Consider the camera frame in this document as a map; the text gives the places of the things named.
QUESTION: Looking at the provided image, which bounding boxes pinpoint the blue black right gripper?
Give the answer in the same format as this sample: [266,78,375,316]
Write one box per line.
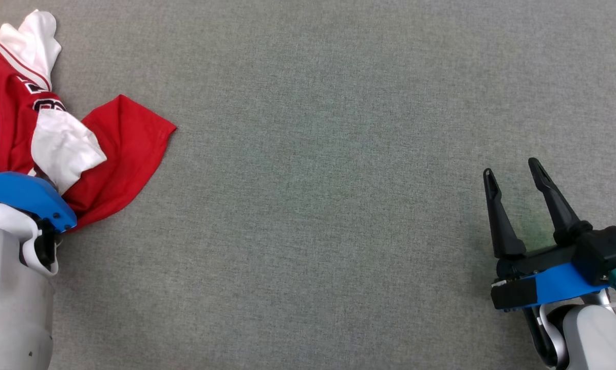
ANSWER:
[483,157,611,312]

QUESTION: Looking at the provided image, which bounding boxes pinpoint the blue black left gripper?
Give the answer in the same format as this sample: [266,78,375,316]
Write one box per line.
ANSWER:
[0,172,78,233]

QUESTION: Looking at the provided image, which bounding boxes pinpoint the red Bulls jersey white sleeves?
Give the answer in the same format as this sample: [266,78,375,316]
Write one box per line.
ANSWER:
[0,9,177,233]

